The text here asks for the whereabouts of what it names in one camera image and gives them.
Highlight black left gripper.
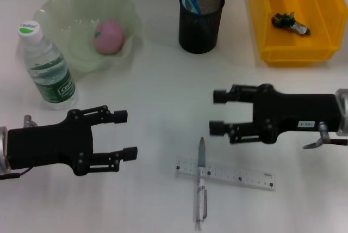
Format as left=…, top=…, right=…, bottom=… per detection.
left=7, top=105, right=139, bottom=177

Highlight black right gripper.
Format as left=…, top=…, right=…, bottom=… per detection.
left=208, top=83, right=342, bottom=144

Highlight clear plastic ruler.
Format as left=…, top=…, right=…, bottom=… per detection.
left=173, top=156, right=276, bottom=192

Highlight pink toy peach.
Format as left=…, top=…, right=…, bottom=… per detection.
left=94, top=20, right=126, bottom=54

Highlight clear green-label water bottle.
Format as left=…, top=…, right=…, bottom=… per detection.
left=17, top=20, right=79, bottom=111

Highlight green plastic wrapper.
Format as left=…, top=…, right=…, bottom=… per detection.
left=271, top=11, right=311, bottom=37

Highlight blue scissors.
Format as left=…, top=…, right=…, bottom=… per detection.
left=181, top=0, right=202, bottom=15

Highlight grey white pen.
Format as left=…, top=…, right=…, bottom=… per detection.
left=193, top=136, right=209, bottom=231

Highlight black mesh pen holder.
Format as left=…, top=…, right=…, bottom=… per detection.
left=178, top=0, right=226, bottom=54

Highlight translucent green fruit plate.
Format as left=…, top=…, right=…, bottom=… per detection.
left=34, top=0, right=144, bottom=75

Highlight yellow plastic bin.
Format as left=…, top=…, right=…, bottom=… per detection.
left=247, top=0, right=344, bottom=67

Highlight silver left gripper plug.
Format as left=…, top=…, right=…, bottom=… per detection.
left=23, top=115, right=38, bottom=128

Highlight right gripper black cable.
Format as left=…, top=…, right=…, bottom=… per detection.
left=303, top=120, right=348, bottom=150

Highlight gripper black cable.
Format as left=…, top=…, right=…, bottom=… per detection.
left=0, top=166, right=36, bottom=181
left=303, top=120, right=348, bottom=150

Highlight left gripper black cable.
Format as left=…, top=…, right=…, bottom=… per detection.
left=0, top=166, right=36, bottom=181

